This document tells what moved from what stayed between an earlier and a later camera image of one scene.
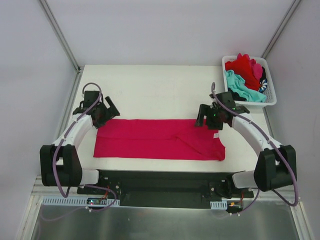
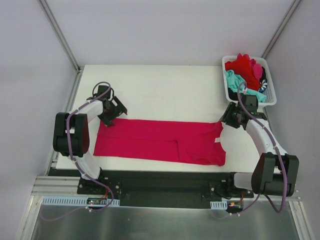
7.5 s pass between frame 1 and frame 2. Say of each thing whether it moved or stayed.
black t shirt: stayed
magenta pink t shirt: stayed
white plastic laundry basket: stayed
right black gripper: moved
